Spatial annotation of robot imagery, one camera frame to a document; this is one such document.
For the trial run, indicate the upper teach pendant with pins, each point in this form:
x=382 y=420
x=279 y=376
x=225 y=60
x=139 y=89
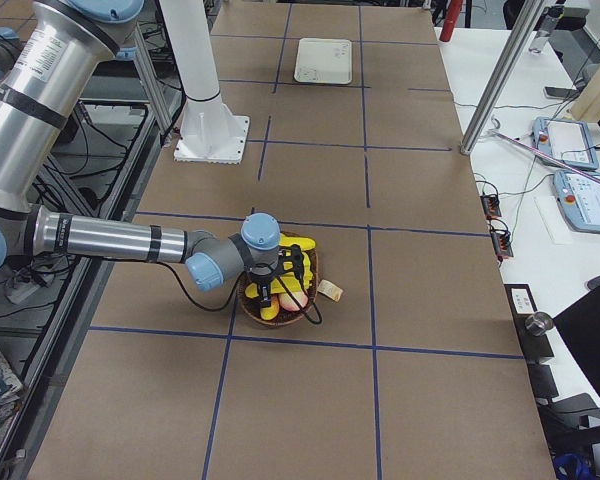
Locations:
x=566 y=140

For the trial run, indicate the clear water bottle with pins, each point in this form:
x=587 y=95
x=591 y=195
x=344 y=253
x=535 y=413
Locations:
x=547 y=25

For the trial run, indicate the lower orange black connector box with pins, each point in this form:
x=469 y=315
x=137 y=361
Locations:
x=501 y=241

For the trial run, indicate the upper orange black connector box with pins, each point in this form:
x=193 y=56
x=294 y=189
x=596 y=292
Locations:
x=491 y=206

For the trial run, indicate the pink apple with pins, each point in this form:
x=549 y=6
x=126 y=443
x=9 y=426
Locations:
x=293 y=302

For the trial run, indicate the yellow banana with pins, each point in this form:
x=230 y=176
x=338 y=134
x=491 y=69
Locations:
x=304 y=243
x=251 y=291
x=308 y=273

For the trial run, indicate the red yellow mango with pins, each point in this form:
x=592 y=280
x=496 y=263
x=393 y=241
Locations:
x=270 y=313

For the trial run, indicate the black monitor corner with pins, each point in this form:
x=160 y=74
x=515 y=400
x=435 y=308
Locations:
x=579 y=328

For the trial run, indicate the small metal cylinder weight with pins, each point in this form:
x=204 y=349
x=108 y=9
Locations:
x=538 y=323

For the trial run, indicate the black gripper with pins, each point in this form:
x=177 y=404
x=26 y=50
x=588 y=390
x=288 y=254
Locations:
x=261 y=278

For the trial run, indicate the teach pendant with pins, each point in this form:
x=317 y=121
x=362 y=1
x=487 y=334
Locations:
x=579 y=200
x=566 y=140

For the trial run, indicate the yellow banana top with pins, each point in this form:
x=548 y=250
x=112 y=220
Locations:
x=304 y=243

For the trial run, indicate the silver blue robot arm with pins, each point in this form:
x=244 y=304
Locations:
x=36 y=100

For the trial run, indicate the white rectangular tray plate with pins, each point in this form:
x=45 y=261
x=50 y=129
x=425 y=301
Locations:
x=324 y=61

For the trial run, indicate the paper price tag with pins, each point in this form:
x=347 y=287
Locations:
x=330 y=290

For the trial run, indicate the lower teach pendant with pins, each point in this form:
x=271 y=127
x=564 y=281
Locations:
x=579 y=200

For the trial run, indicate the aluminium frame post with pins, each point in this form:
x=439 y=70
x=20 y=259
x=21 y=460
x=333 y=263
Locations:
x=527 y=19

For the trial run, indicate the white column pedestal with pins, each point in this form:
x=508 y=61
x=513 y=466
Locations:
x=209 y=131

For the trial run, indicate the brown wicker basket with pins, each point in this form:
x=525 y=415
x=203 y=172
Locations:
x=252 y=306

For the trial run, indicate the orange black connector box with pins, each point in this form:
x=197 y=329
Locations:
x=501 y=241
x=491 y=206

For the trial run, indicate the black phone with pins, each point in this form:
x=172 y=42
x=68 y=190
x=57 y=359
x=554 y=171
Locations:
x=560 y=93

